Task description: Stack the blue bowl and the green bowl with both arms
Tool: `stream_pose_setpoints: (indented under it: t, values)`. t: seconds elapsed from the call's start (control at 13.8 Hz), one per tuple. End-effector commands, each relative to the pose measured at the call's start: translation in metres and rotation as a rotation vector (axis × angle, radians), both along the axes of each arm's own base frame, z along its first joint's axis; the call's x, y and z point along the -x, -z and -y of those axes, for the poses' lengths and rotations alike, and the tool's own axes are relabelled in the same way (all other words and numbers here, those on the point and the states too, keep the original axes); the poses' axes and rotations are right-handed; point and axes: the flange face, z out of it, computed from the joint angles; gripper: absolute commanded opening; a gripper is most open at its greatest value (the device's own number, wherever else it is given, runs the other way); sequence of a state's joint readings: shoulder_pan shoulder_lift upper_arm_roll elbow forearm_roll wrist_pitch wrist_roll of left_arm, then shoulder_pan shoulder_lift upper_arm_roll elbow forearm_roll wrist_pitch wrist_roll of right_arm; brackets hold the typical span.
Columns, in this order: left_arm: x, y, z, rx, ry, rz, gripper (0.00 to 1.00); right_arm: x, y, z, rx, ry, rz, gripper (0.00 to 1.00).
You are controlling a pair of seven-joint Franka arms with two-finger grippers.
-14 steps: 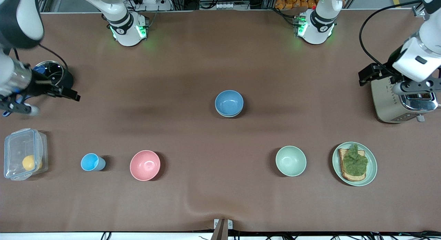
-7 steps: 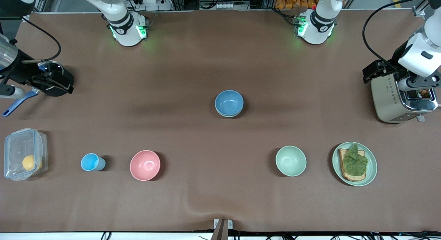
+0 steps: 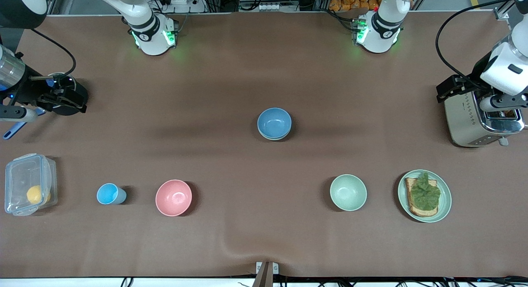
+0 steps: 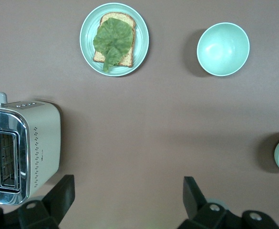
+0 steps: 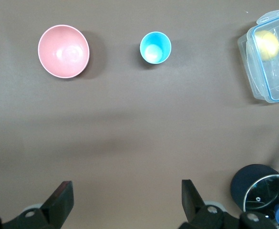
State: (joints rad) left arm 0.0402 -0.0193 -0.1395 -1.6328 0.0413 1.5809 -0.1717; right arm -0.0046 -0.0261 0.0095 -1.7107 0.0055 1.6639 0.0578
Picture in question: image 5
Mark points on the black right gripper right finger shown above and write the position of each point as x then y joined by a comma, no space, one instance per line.
194,210

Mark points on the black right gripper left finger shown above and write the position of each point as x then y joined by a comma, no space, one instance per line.
55,205

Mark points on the pink bowl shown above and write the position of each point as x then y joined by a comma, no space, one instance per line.
63,51

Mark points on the glass lid with blue knob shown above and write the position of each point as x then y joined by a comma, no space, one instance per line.
261,190

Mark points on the brown table cover cloth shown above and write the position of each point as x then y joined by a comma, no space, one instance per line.
139,119

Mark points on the clear plastic food container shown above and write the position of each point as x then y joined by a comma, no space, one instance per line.
272,78

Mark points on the light blue cup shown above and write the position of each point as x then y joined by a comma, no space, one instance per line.
155,47

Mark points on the yellow lemon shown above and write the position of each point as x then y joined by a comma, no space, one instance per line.
268,45

